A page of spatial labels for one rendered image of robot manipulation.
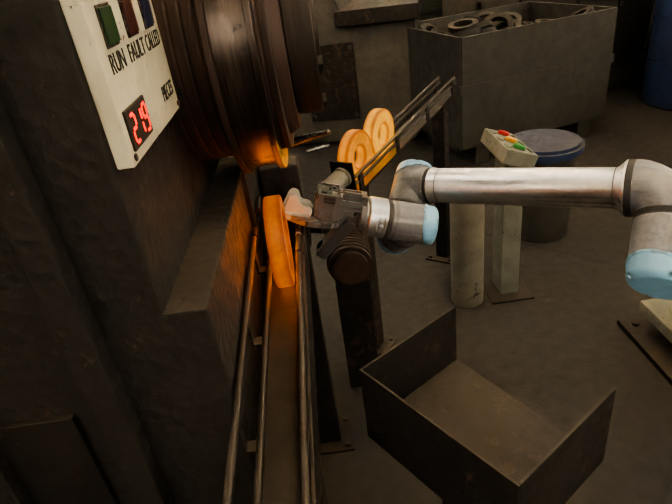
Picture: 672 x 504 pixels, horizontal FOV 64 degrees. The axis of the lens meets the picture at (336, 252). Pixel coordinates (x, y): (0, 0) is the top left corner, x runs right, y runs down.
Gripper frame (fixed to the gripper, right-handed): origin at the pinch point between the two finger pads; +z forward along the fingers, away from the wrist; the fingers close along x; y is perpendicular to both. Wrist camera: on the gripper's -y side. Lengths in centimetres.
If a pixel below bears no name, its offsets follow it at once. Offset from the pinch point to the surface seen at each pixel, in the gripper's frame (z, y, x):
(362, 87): -53, -20, -257
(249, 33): 8.0, 39.7, 28.3
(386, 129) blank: -32, 8, -55
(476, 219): -70, -17, -53
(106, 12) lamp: 21, 42, 47
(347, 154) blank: -18.5, 4.6, -33.8
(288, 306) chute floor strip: -4.6, -8.8, 23.3
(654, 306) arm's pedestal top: -125, -26, -25
